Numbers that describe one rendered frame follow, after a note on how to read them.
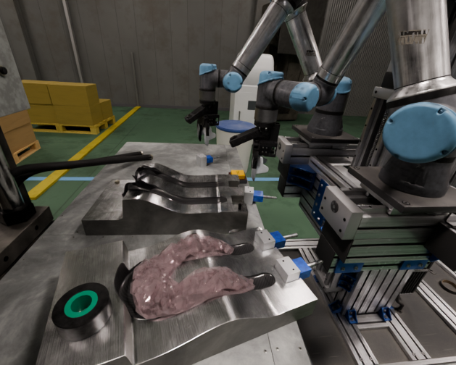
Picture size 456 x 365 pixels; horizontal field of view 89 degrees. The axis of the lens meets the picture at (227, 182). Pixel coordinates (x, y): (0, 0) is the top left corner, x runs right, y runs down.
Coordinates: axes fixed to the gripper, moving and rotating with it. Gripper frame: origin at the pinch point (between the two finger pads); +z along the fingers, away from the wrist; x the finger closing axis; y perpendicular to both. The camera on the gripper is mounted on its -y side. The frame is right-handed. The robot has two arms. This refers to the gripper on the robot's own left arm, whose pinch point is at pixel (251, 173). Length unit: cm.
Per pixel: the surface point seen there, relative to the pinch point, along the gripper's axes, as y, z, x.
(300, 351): 11, 12, -54
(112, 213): -43.0, 6.7, -23.9
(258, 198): 3.6, 9.5, -2.0
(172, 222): -24.1, 7.8, -24.1
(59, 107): -309, 53, 288
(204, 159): -23.1, 9.1, 29.6
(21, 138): -287, 71, 185
